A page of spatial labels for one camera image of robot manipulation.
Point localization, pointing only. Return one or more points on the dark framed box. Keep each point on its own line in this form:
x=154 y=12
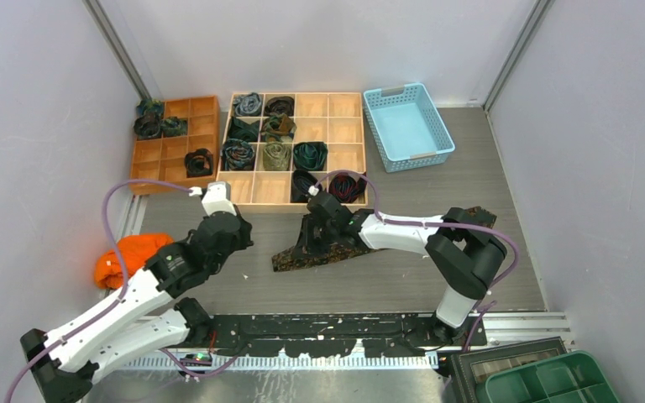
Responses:
x=467 y=372

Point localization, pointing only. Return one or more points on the black rolled tie orange tray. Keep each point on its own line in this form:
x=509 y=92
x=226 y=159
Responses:
x=199 y=163

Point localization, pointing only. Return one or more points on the light wooden grid tray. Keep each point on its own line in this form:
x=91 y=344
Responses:
x=335 y=118

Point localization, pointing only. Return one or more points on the light blue plastic basket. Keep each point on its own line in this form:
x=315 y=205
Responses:
x=408 y=130

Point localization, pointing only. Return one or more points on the olive rolled tie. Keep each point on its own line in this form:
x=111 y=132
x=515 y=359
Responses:
x=276 y=156

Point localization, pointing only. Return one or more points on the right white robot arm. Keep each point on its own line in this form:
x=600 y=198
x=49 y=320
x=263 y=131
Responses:
x=467 y=255

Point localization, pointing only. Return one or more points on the red blue striped rolled tie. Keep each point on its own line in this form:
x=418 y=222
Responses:
x=346 y=188

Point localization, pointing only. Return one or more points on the green brown patterned rolled tie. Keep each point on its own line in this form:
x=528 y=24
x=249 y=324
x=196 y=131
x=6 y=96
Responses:
x=278 y=128

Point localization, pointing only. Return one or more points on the teal rolled tie corner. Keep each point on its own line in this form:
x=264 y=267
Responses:
x=150 y=106

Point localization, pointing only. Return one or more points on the dark navy rolled tie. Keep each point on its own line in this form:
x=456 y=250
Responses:
x=301 y=181

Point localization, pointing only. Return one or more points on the orange cloth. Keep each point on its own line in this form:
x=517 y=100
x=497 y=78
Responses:
x=135 y=250

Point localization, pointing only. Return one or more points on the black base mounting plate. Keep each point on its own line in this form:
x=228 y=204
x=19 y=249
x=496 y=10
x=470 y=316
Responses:
x=378 y=335

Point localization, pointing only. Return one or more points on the aluminium rail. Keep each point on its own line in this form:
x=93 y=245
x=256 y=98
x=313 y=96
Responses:
x=501 y=328

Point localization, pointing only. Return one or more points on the dark patterned rolled tie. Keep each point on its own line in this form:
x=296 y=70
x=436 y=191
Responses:
x=147 y=127

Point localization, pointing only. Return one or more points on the orange wooden grid tray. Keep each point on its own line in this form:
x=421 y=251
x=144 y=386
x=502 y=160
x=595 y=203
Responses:
x=163 y=159

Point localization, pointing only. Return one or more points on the dark brown rolled tie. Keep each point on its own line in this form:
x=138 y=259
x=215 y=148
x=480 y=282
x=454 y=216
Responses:
x=280 y=105

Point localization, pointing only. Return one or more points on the dark green rolled tie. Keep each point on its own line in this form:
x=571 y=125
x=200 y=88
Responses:
x=310 y=156

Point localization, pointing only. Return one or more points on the grey blue rolled tie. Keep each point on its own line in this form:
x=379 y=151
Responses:
x=247 y=105

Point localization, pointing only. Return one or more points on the green plastic organizer box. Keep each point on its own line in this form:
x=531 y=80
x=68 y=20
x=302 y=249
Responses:
x=570 y=377

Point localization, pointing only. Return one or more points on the dark teal rolled tie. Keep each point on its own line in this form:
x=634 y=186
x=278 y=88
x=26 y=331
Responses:
x=244 y=129

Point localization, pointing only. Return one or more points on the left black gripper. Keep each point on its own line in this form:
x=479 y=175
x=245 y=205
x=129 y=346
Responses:
x=244 y=240

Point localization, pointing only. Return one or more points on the black key pattern tie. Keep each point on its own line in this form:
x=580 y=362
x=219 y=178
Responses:
x=317 y=254

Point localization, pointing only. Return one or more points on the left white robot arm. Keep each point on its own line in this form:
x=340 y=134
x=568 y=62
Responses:
x=148 y=312

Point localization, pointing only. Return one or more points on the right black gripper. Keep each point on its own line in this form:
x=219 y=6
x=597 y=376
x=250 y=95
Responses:
x=305 y=238

